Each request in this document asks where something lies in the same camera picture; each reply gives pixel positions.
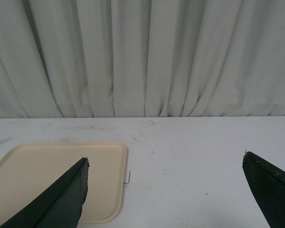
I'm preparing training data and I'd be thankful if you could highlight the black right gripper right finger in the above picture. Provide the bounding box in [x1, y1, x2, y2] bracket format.
[242, 152, 285, 228]

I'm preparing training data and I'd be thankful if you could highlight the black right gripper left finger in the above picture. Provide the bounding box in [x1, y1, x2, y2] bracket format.
[0, 158, 89, 228]

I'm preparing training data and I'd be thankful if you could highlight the beige rectangular plastic tray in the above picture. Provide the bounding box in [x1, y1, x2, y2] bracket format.
[0, 142, 128, 225]

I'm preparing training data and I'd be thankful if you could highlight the grey pleated curtain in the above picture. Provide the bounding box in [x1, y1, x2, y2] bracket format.
[0, 0, 285, 118]

